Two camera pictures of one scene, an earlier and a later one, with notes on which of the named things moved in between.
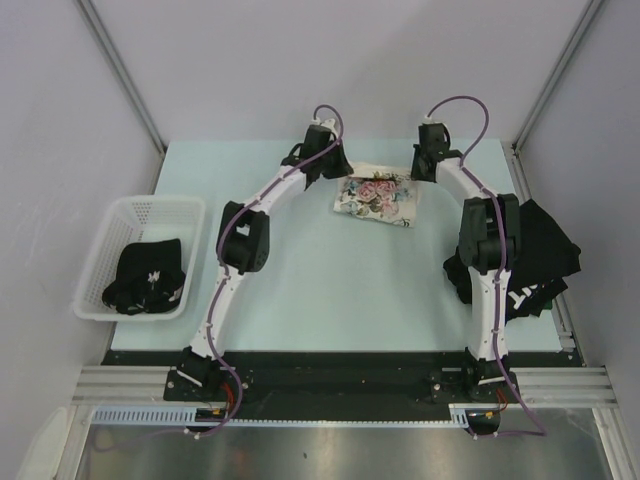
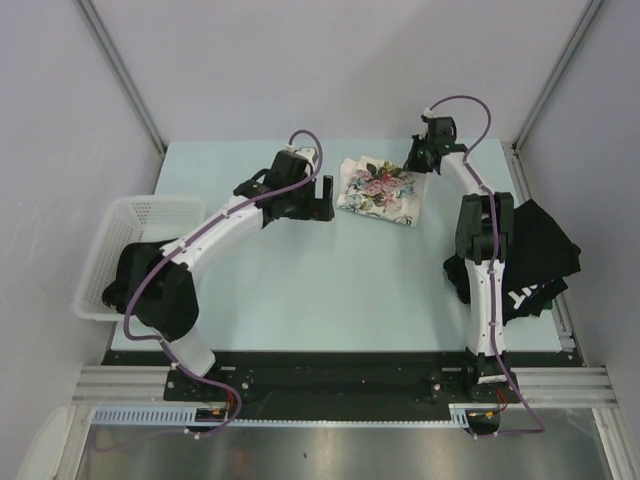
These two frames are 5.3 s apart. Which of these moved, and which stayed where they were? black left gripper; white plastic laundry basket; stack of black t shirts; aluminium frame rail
Moved: black left gripper
Stayed: white plastic laundry basket; stack of black t shirts; aluminium frame rail
